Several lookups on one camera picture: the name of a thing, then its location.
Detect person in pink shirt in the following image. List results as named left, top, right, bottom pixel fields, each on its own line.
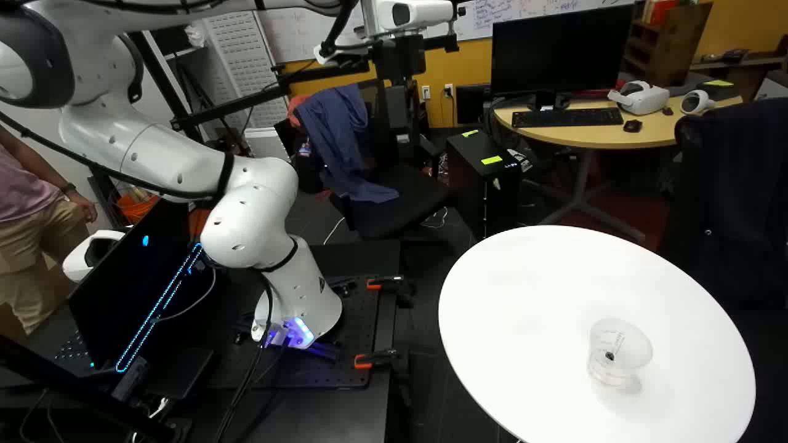
left=0, top=128, right=97, bottom=332

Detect round wooden desk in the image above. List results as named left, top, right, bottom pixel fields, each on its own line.
left=493, top=93, right=747, bottom=153

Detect white VR headset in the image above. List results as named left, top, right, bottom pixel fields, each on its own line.
left=608, top=82, right=670, bottom=115

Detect black laptop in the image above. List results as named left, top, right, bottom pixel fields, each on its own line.
left=32, top=203, right=212, bottom=377

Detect black computer monitor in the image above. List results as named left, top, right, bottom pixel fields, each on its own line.
left=490, top=4, right=634, bottom=98

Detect blue jacket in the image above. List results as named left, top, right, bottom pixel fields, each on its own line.
left=295, top=83, right=399, bottom=205

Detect black computer tower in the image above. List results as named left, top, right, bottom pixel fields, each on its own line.
left=449, top=131, right=521, bottom=238

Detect black office chair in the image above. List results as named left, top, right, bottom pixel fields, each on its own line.
left=337, top=82, right=449, bottom=238

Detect orange black clamp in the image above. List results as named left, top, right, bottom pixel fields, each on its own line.
left=352, top=347, right=401, bottom=371
left=364, top=273, right=406, bottom=292

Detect round white table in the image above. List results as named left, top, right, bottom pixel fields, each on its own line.
left=438, top=223, right=757, bottom=443

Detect black keyboard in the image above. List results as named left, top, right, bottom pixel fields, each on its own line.
left=513, top=108, right=624, bottom=128

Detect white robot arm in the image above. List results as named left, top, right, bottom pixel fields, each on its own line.
left=0, top=0, right=457, bottom=349

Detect black chair foreground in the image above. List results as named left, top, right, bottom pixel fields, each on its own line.
left=663, top=98, right=788, bottom=443

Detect orange black clamp near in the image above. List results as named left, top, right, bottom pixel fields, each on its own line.
left=352, top=347, right=401, bottom=371

